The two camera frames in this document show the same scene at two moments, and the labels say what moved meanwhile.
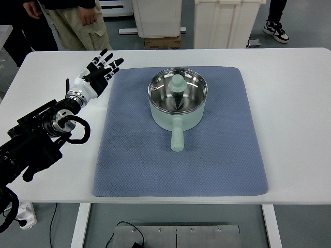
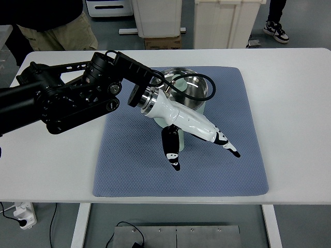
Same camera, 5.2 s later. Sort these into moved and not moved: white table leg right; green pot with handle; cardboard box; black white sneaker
Moved: green pot with handle
Not moved: black white sneaker; cardboard box; white table leg right
